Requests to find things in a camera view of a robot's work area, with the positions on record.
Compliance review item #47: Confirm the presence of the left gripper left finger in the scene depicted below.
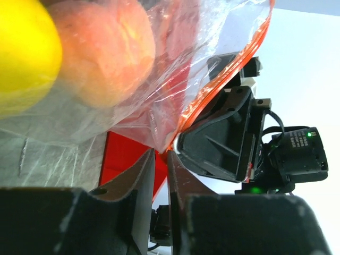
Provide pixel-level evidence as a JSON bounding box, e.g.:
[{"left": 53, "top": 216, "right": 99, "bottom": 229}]
[{"left": 1, "top": 149, "right": 156, "bottom": 254}]

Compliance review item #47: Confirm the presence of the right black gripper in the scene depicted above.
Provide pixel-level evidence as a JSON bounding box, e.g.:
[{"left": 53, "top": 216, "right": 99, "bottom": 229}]
[{"left": 175, "top": 86, "right": 285, "bottom": 194}]

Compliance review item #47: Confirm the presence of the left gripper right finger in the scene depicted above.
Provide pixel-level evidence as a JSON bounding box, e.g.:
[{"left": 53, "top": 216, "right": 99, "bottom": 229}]
[{"left": 167, "top": 151, "right": 331, "bottom": 254}]

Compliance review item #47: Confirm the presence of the peach fruit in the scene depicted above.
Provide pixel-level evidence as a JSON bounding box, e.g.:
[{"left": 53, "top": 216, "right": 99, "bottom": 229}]
[{"left": 48, "top": 1, "right": 156, "bottom": 108}]

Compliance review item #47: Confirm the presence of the clear zip top bag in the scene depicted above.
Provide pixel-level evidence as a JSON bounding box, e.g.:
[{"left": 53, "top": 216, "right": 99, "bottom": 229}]
[{"left": 1, "top": 1, "right": 275, "bottom": 152}]

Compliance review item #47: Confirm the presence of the yellow pear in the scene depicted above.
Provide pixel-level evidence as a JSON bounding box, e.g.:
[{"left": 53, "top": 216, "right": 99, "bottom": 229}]
[{"left": 1, "top": 1, "right": 62, "bottom": 117}]

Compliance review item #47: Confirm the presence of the red wrinkled fruit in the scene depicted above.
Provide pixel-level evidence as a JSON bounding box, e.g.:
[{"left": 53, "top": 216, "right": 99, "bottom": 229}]
[{"left": 145, "top": 1, "right": 200, "bottom": 89}]

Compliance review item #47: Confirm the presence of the red plastic bin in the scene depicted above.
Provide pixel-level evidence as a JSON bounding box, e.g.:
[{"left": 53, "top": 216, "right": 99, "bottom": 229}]
[{"left": 99, "top": 131, "right": 167, "bottom": 200}]

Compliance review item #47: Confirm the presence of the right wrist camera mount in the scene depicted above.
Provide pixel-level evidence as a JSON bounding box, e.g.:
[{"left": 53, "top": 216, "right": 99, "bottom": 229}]
[{"left": 207, "top": 52, "right": 263, "bottom": 88}]

